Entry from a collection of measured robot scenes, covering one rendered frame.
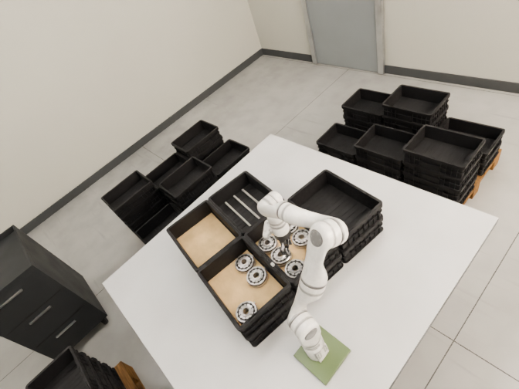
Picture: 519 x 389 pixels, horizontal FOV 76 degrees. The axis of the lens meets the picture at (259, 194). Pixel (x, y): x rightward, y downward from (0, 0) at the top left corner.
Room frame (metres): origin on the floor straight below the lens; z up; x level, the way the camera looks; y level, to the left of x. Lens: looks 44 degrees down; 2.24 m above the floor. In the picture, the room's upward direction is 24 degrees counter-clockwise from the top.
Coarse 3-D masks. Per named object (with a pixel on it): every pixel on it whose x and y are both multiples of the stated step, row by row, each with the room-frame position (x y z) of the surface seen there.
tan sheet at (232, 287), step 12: (216, 276) 1.03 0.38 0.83; (228, 276) 1.00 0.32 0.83; (240, 276) 0.97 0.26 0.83; (216, 288) 0.97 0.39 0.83; (228, 288) 0.94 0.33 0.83; (240, 288) 0.91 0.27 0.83; (252, 288) 0.88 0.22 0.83; (264, 288) 0.86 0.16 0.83; (276, 288) 0.83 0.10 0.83; (228, 300) 0.87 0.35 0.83; (240, 300) 0.85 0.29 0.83; (252, 300) 0.82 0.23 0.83; (264, 300) 0.80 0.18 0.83; (240, 324) 0.73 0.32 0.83
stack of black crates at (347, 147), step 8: (336, 128) 2.38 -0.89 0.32; (344, 128) 2.30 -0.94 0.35; (352, 128) 2.22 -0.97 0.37; (328, 136) 2.32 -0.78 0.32; (336, 136) 2.34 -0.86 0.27; (344, 136) 2.29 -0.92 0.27; (352, 136) 2.23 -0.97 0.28; (360, 136) 2.16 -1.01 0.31; (320, 144) 2.21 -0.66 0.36; (328, 144) 2.27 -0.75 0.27; (336, 144) 2.23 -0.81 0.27; (344, 144) 2.18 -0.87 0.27; (352, 144) 2.14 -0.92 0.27; (328, 152) 2.15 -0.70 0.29; (336, 152) 2.08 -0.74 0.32; (344, 152) 1.98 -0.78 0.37; (352, 152) 2.05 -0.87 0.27; (344, 160) 2.00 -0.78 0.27; (352, 160) 1.94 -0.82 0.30
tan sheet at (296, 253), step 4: (300, 228) 1.09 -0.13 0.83; (304, 228) 1.08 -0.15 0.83; (256, 244) 1.12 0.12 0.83; (292, 244) 1.02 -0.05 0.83; (292, 248) 1.00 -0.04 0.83; (296, 248) 0.99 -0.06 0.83; (292, 252) 0.98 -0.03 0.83; (296, 252) 0.97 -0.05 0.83; (300, 252) 0.96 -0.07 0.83; (304, 252) 0.95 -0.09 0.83; (292, 256) 0.96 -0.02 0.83; (296, 256) 0.95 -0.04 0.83; (300, 256) 0.94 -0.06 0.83; (304, 256) 0.93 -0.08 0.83; (280, 268) 0.92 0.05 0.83; (284, 268) 0.91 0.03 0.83
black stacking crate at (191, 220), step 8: (200, 208) 1.47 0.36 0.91; (208, 208) 1.49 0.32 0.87; (192, 216) 1.45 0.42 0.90; (200, 216) 1.47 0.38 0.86; (216, 216) 1.44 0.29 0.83; (176, 224) 1.42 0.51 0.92; (184, 224) 1.43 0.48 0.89; (192, 224) 1.44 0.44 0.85; (224, 224) 1.36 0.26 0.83; (176, 232) 1.41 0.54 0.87; (184, 232) 1.42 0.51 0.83; (232, 232) 1.26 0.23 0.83; (176, 240) 1.30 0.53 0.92
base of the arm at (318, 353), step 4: (320, 340) 0.51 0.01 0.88; (320, 344) 0.50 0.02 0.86; (324, 344) 0.51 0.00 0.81; (304, 348) 0.51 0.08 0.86; (308, 348) 0.50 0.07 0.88; (312, 348) 0.50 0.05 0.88; (316, 348) 0.50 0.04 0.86; (320, 348) 0.50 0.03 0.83; (324, 348) 0.51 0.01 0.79; (308, 352) 0.51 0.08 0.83; (312, 352) 0.50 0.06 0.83; (316, 352) 0.50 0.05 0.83; (320, 352) 0.50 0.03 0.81; (324, 352) 0.51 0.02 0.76; (328, 352) 0.51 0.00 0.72; (308, 356) 0.52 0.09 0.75; (312, 356) 0.50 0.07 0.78; (316, 356) 0.49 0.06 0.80; (320, 356) 0.49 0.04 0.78; (324, 356) 0.50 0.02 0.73; (316, 360) 0.50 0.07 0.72; (320, 360) 0.49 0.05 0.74
